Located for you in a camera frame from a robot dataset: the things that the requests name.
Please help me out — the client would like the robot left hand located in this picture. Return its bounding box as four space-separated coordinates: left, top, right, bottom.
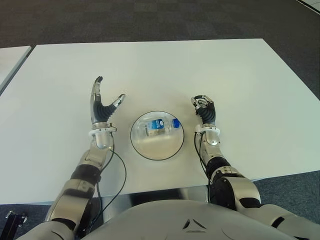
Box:
88 76 126 125

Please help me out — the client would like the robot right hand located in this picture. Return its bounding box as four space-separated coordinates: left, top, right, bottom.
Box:
191 94 216 126

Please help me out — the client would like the clear water bottle blue cap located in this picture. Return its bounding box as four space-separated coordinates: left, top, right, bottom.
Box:
138 117 182 138

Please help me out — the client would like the white plate black rim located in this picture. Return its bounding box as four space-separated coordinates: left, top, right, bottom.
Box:
129 110 185 161

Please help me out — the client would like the grey robot torso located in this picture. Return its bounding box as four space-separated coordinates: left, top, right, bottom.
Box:
14 199 303 240

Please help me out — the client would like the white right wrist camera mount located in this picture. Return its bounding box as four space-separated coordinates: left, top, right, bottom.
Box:
194 124 221 136

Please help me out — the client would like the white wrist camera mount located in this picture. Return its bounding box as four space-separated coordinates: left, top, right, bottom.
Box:
88 122 118 138
194 124 221 136

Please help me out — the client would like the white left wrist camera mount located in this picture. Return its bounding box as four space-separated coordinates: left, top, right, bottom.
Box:
88 122 118 138

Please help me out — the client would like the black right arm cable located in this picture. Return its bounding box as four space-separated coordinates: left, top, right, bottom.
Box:
193 131 214 186

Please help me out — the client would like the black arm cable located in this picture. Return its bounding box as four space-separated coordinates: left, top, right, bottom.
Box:
193 131 214 186
82 146 127 232

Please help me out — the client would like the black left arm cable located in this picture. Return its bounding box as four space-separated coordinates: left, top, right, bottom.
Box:
82 146 127 232

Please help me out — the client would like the black bracket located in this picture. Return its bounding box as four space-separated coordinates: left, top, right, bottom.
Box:
0 210 28 240

